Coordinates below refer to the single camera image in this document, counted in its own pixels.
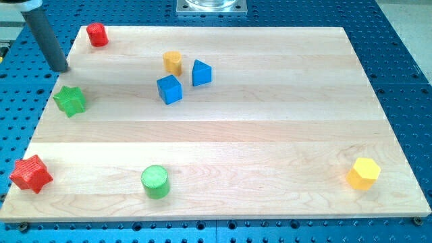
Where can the white rod mount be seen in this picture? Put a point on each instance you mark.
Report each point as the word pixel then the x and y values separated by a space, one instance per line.
pixel 21 5

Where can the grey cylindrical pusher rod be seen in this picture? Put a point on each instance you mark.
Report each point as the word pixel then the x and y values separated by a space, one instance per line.
pixel 42 31

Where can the red star block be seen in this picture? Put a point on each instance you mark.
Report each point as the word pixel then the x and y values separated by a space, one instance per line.
pixel 30 174

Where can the green star block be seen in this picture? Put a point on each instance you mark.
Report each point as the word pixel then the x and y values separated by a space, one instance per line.
pixel 70 100

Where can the wooden board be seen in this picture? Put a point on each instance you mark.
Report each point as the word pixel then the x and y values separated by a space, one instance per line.
pixel 272 136

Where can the red cylinder block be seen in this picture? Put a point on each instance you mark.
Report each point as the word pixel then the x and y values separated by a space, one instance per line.
pixel 97 34

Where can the yellow heart block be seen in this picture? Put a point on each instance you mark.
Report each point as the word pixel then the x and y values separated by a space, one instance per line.
pixel 172 61

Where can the blue cube block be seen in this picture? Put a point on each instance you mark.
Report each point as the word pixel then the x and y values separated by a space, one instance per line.
pixel 169 89

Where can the blue triangle block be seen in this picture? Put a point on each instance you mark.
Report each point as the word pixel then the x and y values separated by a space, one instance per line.
pixel 201 73

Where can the green cylinder block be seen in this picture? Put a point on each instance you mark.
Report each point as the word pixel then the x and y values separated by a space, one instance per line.
pixel 155 181

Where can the yellow hexagon block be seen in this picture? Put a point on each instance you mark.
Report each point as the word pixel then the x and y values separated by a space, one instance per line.
pixel 363 174

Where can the blue perforated table plate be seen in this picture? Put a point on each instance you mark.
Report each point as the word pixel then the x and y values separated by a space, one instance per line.
pixel 400 85

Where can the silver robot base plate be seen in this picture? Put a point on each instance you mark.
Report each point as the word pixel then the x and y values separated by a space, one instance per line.
pixel 211 7

